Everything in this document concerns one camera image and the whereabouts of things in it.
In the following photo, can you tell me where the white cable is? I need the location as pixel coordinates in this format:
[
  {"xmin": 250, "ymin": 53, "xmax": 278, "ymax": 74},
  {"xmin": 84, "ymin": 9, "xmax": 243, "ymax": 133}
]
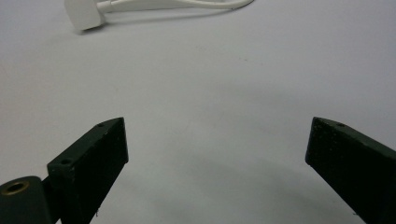
[{"xmin": 97, "ymin": 0, "xmax": 255, "ymax": 13}]

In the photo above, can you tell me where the white plug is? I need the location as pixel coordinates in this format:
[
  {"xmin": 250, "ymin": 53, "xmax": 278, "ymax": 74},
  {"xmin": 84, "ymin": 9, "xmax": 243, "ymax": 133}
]
[{"xmin": 64, "ymin": 0, "xmax": 114, "ymax": 31}]

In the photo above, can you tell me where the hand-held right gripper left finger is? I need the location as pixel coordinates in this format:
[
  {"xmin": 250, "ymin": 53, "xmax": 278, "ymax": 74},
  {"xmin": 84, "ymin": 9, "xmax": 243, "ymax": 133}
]
[{"xmin": 41, "ymin": 117, "xmax": 130, "ymax": 224}]

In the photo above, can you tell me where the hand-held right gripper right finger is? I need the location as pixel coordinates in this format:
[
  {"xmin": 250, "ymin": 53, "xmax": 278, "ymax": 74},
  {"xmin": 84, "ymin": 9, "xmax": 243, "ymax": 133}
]
[{"xmin": 304, "ymin": 116, "xmax": 396, "ymax": 224}]

